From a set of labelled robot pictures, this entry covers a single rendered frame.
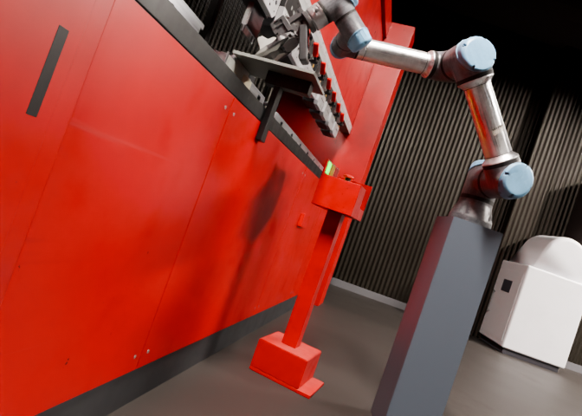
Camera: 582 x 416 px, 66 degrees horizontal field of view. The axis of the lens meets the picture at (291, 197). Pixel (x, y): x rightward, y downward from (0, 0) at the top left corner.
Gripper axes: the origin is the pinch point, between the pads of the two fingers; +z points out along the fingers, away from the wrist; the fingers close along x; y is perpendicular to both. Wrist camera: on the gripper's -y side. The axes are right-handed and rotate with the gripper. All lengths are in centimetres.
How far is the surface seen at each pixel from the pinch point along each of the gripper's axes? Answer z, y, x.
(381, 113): -52, 23, -214
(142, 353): 62, -63, 26
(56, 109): 19, -40, 89
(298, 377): 48, -94, -32
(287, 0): -18.2, 18.5, -8.9
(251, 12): -5.7, 12.2, 6.2
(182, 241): 39, -44, 26
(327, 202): 7, -45, -33
